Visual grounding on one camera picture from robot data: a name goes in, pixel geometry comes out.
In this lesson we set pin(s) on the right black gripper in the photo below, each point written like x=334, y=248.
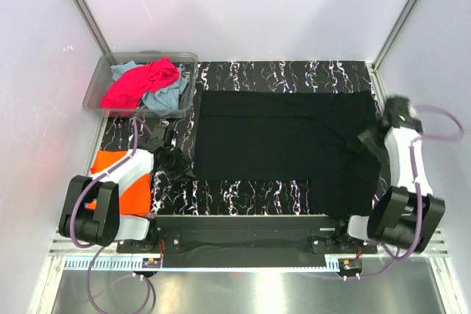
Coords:
x=366, y=137

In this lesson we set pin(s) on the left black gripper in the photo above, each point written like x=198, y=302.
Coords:
x=183, y=167

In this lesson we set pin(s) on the black polo shirt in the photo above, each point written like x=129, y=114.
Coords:
x=267, y=137

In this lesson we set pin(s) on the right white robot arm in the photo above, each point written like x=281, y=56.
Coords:
x=408, y=213

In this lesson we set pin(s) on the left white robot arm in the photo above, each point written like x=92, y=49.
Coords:
x=92, y=215

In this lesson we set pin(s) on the folded blue t-shirt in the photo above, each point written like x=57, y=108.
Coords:
x=151, y=191

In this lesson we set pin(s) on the black marbled table mat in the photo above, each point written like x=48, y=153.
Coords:
x=202, y=197

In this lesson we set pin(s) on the folded orange t-shirt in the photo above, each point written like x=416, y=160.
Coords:
x=136, y=199

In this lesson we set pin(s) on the grey-blue t-shirt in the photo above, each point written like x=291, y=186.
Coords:
x=163, y=99

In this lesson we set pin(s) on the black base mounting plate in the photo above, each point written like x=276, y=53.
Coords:
x=317, y=233

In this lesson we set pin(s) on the pink t-shirt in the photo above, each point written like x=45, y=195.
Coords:
x=126, y=92

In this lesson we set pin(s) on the clear plastic bin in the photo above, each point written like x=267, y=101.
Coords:
x=102, y=80

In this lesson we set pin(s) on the aluminium front rail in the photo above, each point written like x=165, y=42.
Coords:
x=62, y=246

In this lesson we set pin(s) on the white slotted cable duct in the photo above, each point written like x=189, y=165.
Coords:
x=145, y=265

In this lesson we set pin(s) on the right aluminium frame post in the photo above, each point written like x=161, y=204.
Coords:
x=394, y=33

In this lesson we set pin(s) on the aluminium frame post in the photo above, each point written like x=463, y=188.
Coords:
x=92, y=25
x=394, y=33

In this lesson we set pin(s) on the left aluminium frame post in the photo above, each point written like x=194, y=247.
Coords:
x=92, y=25

